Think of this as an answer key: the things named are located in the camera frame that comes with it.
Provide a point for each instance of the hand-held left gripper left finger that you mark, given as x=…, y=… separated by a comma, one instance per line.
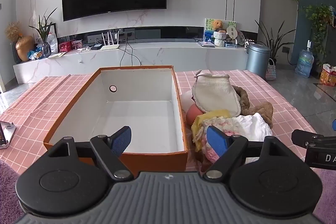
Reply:
x=122, y=140

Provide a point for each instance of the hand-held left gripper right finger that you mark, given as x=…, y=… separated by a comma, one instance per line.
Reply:
x=217, y=142

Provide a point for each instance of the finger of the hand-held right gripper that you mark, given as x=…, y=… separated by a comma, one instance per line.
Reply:
x=334, y=124
x=302, y=138

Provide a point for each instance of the pink white knitted cloth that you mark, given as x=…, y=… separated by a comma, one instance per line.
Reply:
x=231, y=126

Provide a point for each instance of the yellow cloth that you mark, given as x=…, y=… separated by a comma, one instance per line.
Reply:
x=199, y=121

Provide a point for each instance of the orange cardboard box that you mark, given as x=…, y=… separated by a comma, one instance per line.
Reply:
x=141, y=119

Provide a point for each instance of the pink ball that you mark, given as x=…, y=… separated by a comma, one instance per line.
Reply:
x=193, y=115

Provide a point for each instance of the brown plush toy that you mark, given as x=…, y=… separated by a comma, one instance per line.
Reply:
x=262, y=111

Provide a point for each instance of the cream bath mitt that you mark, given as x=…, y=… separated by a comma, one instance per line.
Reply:
x=215, y=92

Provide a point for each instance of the pale round puff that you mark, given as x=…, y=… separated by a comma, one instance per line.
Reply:
x=187, y=102

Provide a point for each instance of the red gift bag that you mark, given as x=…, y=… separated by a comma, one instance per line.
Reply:
x=327, y=75

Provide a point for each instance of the pink checked tablecloth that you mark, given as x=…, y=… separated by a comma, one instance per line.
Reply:
x=236, y=82

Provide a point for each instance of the blue water bottle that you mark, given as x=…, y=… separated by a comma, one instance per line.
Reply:
x=304, y=61

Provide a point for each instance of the woven basket bag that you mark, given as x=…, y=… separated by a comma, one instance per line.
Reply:
x=271, y=73

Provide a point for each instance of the grey metal trash can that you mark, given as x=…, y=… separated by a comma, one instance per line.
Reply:
x=257, y=61

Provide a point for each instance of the white router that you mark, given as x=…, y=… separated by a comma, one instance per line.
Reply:
x=110, y=47

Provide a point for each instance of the long leaf floor plant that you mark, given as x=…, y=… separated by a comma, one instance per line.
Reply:
x=274, y=43

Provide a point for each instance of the flat grey laptop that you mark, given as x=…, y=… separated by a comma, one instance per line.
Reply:
x=206, y=43

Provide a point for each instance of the marble television cabinet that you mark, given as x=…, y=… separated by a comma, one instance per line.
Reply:
x=170, y=53

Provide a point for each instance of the leafy shelf plant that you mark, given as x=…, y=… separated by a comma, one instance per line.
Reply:
x=319, y=22

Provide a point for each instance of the red gift box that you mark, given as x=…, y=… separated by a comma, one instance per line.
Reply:
x=64, y=46
x=77, y=44

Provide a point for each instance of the decorative plate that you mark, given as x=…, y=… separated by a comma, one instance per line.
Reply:
x=240, y=37

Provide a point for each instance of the beige papers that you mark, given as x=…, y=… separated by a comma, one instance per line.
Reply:
x=56, y=55

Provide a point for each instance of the round paper fan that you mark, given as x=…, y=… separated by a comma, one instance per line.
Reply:
x=232, y=32

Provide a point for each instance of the colourful painting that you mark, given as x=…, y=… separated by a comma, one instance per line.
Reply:
x=208, y=29

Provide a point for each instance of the silver phone stand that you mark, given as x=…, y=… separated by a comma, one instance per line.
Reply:
x=5, y=134

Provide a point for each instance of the brown teddy bear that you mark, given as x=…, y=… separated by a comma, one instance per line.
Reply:
x=218, y=25

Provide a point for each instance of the white printed bag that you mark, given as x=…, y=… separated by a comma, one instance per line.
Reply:
x=53, y=43

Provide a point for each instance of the blue snack packets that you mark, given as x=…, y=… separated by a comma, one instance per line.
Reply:
x=35, y=54

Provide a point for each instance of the green plant in glass vase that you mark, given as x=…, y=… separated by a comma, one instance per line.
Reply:
x=45, y=35

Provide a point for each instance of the gold vase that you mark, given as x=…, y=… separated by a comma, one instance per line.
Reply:
x=25, y=48

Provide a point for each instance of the dried flowers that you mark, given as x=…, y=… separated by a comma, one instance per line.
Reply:
x=13, y=31

